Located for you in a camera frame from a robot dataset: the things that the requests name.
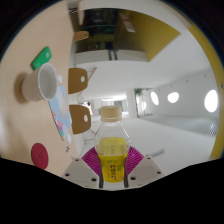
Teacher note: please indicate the clear bottle with yellow label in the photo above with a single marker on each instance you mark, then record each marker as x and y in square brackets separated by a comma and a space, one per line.
[111, 146]

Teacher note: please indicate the green potted plant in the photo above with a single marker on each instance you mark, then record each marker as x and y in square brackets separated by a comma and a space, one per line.
[137, 91]

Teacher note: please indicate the dark figure sticker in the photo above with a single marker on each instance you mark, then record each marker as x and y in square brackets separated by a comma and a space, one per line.
[68, 149]

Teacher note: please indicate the white ceramic mug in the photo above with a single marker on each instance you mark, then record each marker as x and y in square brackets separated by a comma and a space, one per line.
[33, 86]

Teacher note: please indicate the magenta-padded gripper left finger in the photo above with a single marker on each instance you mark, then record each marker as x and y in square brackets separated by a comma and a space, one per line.
[78, 171]

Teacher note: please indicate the white hanging sign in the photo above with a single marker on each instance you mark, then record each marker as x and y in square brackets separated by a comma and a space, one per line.
[127, 22]

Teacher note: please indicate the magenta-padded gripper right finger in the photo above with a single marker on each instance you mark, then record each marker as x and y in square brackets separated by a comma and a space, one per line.
[146, 170]

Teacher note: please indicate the wooden stair handrail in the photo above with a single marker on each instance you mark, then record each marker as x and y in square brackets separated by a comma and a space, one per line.
[92, 72]

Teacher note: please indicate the round ceiling lights group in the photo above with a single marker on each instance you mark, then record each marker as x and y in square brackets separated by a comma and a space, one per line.
[210, 100]

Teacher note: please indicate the small white paper card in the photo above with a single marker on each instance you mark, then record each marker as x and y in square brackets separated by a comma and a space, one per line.
[68, 138]

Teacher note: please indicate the grey long wall fixture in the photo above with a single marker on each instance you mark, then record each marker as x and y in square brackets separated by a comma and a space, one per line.
[155, 153]

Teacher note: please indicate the green flat card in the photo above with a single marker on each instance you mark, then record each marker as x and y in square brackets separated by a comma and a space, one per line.
[41, 57]

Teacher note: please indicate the light blue printed pamphlet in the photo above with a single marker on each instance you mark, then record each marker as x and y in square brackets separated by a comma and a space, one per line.
[61, 113]

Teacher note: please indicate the flat round red coaster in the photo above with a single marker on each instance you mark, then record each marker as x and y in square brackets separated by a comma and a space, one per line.
[40, 156]

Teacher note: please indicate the dark shelf unit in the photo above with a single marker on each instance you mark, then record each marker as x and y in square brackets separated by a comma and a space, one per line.
[100, 31]

